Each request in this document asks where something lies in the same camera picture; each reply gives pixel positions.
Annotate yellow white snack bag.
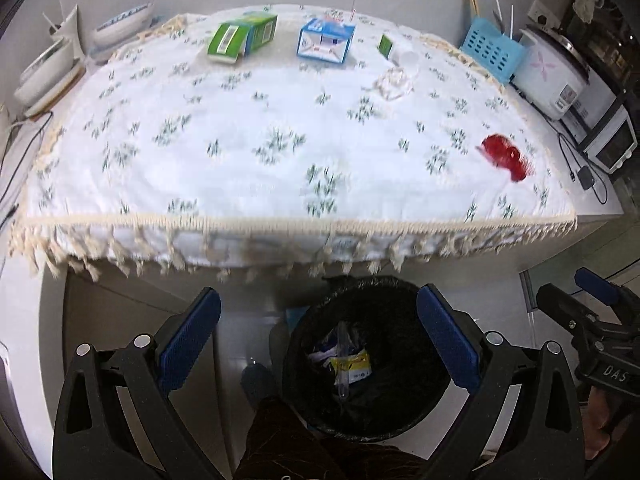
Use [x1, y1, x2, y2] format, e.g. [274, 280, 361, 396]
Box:
[308, 346, 372, 385]

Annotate black trash bin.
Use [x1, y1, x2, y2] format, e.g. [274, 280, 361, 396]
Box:
[282, 276, 451, 443]

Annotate person's right hand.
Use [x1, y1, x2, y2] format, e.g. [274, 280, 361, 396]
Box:
[582, 387, 625, 460]

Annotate black power adapter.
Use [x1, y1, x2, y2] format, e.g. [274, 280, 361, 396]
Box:
[577, 166, 594, 191]

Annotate toaster oven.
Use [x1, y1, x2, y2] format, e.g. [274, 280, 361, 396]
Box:
[562, 99, 638, 174]

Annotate red mesh net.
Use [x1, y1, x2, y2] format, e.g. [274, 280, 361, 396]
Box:
[476, 133, 533, 182]

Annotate floral white tablecloth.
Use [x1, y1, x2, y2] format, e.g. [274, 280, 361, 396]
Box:
[9, 6, 577, 276]

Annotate white rice cooker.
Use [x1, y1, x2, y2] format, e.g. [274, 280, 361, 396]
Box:
[512, 25, 616, 128]

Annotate blue utensil basket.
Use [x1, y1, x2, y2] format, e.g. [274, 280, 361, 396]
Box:
[460, 16, 526, 84]

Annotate crumpled white tissue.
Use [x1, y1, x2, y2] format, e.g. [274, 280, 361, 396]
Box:
[373, 67, 413, 101]

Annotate white plastic cup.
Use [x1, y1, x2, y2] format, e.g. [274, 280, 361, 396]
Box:
[378, 32, 420, 70]

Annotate green carton box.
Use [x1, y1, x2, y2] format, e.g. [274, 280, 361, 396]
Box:
[206, 12, 278, 64]

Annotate white stacked bowls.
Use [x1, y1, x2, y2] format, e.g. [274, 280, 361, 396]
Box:
[14, 38, 84, 117]

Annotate blue white porcelain bowl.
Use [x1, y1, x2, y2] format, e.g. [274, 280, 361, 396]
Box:
[92, 2, 154, 48]

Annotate blue milk carton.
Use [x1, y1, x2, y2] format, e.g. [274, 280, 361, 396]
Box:
[296, 18, 356, 65]

